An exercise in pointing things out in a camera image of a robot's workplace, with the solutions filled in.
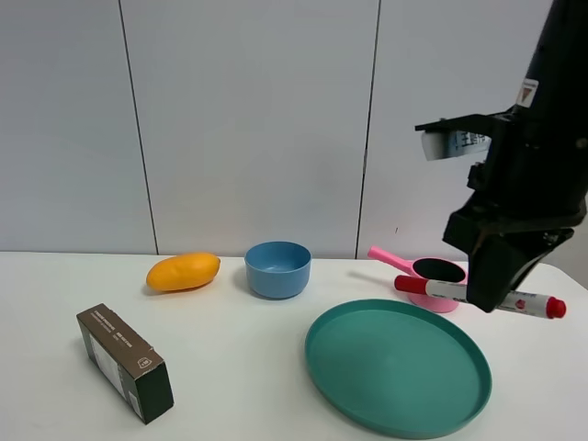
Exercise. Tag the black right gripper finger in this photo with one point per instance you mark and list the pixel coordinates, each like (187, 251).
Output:
(502, 264)

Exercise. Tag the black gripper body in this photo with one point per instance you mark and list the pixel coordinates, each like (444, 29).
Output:
(534, 178)

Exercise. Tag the red white marker pen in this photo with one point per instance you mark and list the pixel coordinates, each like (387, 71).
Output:
(532, 304)

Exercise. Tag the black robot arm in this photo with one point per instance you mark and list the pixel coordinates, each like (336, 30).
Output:
(557, 74)

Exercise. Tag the pink saucepan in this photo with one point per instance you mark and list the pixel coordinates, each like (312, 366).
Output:
(426, 267)

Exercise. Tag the green round plate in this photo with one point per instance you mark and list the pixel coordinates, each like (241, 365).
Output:
(397, 369)

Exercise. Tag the blue bowl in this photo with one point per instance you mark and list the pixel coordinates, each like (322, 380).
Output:
(277, 270)

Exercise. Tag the yellow mango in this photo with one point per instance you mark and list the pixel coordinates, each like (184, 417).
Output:
(183, 272)

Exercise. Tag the brown cardboard box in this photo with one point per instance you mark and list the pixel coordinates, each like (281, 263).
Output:
(127, 361)

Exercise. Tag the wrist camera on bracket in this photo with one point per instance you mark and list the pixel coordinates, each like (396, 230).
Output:
(452, 138)

